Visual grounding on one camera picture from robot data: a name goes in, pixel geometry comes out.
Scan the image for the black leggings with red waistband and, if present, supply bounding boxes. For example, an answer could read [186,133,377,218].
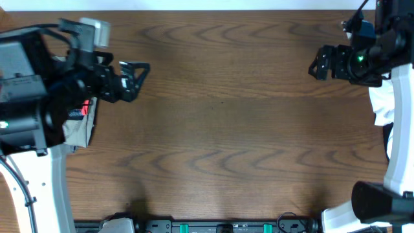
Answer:
[68,99,91,120]

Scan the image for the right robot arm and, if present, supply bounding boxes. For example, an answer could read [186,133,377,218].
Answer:
[309,0,413,232]

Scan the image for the folded khaki pants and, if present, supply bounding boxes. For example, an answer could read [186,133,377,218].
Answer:
[63,97,98,148]

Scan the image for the black garment under white one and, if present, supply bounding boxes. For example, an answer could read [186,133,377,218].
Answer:
[382,122,394,161]

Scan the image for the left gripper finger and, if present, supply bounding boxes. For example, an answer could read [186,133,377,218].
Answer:
[95,51,114,65]
[119,61,151,102]

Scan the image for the white crumpled garment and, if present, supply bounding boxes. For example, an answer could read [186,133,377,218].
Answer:
[368,72,397,159]

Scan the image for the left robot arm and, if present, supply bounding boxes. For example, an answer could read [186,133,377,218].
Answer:
[1,22,151,232]

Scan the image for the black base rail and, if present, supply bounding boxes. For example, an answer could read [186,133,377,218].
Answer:
[74,212,323,233]

